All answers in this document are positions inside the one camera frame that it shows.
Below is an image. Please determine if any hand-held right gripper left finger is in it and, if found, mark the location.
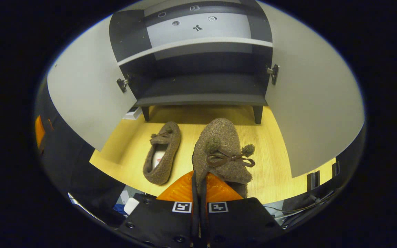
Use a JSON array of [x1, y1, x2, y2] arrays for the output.
[[118, 170, 199, 248]]

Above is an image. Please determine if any brown fuzzy shoe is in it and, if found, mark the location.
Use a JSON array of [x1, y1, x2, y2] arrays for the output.
[[192, 118, 256, 198], [143, 121, 182, 186]]

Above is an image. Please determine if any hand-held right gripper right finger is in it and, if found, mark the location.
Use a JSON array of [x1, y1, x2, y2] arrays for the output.
[[198, 171, 283, 247]]

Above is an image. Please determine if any metal door hinge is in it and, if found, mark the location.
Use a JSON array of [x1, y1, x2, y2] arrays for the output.
[[267, 64, 280, 85], [116, 76, 131, 93]]

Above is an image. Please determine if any small white box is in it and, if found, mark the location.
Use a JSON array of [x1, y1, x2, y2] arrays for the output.
[[123, 106, 143, 120]]

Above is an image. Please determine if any white shoe cabinet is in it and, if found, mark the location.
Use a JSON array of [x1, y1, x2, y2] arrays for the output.
[[109, 0, 274, 124]]

